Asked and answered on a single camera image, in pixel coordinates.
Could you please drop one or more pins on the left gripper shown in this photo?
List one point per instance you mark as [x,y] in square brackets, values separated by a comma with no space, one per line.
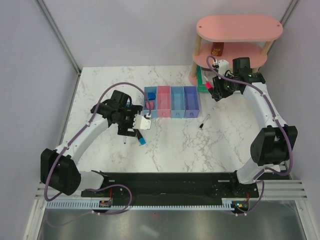
[123,130]

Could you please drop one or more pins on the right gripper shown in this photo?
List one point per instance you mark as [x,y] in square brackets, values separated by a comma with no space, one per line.
[218,92]

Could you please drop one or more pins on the pink black highlighter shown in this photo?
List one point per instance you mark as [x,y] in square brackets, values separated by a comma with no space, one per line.
[209,87]

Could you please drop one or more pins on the purple drawer bin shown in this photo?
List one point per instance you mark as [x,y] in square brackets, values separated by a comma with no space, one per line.
[192,108]

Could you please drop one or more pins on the pink eraser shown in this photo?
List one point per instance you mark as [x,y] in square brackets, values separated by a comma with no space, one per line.
[150,105]

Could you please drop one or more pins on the black pen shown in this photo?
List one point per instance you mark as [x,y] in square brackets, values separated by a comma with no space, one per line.
[204,121]

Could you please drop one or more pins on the blue black highlighter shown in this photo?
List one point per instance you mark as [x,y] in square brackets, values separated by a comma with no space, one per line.
[141,140]

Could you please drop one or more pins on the blue white eraser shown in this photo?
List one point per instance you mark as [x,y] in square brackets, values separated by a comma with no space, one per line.
[151,96]

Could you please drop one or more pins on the pink drawer bin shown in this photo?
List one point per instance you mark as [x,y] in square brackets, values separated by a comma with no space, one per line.
[164,101]

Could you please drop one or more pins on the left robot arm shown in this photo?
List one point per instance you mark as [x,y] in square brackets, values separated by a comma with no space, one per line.
[58,167]

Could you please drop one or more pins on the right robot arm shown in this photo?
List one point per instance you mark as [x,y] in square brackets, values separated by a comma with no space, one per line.
[272,148]

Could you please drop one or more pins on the green book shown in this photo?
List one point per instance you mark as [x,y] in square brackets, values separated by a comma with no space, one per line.
[203,74]

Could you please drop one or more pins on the red small box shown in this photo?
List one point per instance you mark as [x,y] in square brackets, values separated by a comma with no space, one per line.
[217,49]

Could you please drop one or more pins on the pink three-tier shelf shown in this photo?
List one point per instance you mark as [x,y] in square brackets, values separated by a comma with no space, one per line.
[243,36]

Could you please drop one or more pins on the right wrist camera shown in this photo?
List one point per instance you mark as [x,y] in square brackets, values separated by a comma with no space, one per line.
[221,66]

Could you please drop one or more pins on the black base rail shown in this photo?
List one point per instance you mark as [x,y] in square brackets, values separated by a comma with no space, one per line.
[158,188]

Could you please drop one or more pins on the white cable duct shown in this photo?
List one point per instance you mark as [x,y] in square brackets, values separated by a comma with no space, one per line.
[100,205]

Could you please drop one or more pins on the aluminium frame rail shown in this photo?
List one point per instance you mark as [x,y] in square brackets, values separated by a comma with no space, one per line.
[274,190]

